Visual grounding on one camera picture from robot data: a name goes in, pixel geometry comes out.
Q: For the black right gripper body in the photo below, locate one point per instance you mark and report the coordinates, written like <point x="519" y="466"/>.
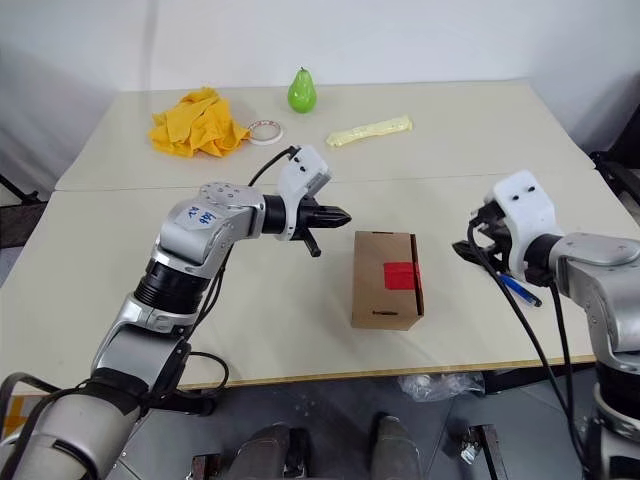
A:
<point x="497" y="235"/>

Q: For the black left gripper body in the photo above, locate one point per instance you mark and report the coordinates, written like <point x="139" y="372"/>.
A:
<point x="305" y="220"/>

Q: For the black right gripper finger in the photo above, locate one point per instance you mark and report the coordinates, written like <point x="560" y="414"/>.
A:
<point x="475" y="252"/>

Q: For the blue pen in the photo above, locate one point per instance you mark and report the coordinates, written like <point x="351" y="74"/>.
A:
<point x="522" y="291"/>

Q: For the brown cardboard box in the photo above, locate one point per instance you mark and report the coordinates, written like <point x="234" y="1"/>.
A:
<point x="372" y="280"/>

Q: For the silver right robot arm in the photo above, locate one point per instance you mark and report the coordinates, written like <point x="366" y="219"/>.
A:
<point x="600" y="270"/>

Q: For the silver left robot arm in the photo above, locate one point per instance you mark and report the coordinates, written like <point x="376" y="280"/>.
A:
<point x="200" y="235"/>

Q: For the red tape patch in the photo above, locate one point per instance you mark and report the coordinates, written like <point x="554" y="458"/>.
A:
<point x="397" y="276"/>

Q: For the white tape roll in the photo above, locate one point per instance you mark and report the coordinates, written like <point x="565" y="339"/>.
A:
<point x="265" y="142"/>

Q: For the pale yellow long item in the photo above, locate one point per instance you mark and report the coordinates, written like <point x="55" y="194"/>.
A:
<point x="367" y="131"/>

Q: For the white box with yellow tape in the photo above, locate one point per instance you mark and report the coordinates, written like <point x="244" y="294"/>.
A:
<point x="16" y="415"/>

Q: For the green pear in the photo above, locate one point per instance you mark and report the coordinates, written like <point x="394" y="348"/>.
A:
<point x="301" y="95"/>

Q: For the clear plastic bag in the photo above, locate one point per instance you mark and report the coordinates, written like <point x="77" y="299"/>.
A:
<point x="435" y="387"/>

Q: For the crumpled yellow cloth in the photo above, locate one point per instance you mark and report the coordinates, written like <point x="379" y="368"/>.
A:
<point x="195" y="125"/>

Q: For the dark rounded shape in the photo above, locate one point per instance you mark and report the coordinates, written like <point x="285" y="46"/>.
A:
<point x="397" y="450"/>
<point x="270" y="450"/>

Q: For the black metal stand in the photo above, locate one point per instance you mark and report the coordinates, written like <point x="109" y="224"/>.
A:
<point x="15" y="225"/>

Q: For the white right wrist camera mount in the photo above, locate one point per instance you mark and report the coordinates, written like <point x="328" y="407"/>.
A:
<point x="525" y="215"/>

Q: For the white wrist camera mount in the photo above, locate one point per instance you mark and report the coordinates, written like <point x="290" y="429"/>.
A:
<point x="525" y="215"/>
<point x="305" y="172"/>

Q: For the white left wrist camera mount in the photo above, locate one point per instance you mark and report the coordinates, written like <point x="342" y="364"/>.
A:
<point x="305" y="172"/>

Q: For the black equipment frame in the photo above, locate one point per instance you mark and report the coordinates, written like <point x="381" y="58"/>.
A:
<point x="620" y="175"/>

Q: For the black table frame bar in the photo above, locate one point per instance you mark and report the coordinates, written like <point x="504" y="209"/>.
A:
<point x="540" y="380"/>
<point x="197" y="402"/>

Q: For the black metal floor bracket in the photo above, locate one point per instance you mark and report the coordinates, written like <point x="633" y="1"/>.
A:
<point x="480" y="450"/>
<point x="206" y="467"/>

